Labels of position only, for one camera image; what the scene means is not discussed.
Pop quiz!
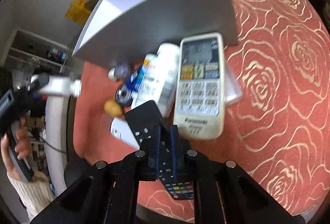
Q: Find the white tube with blue label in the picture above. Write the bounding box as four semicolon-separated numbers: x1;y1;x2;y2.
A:
131;54;157;109

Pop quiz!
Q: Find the white fan stand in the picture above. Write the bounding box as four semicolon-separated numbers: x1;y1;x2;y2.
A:
37;76;82;194

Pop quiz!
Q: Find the white supplement bottle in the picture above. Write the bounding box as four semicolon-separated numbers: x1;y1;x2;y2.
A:
152;43;180;118

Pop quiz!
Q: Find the white sweater forearm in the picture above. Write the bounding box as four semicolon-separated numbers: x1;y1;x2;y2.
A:
7;171;55;221

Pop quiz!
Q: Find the red rose pattern tablecloth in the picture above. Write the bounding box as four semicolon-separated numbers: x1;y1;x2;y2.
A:
73;0;330;223

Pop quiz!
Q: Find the blue correction tape dispenser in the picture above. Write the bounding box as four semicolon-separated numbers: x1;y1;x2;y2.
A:
115;68;141;107

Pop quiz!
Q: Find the yellow plastic crate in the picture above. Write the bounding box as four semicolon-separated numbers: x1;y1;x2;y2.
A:
65;0;91;25

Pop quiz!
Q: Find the black TV remote control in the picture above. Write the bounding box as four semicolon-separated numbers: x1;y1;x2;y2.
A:
125;101;193;201

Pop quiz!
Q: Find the person's left hand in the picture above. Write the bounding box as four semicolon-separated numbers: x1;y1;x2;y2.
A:
1;117;34;183

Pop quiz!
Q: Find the grey storage box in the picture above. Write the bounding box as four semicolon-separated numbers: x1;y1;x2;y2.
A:
73;0;238;68

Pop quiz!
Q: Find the small yellow potato toy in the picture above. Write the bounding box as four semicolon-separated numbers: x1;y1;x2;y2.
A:
104;99;123;117

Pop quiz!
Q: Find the white plastic remote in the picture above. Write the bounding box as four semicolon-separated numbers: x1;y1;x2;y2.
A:
110;117;140;149

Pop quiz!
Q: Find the white Panasonic AC remote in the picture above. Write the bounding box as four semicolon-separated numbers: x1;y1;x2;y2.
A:
173;33;225;140

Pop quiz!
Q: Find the white shelf unit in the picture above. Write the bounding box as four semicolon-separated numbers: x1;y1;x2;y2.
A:
1;28;70;74

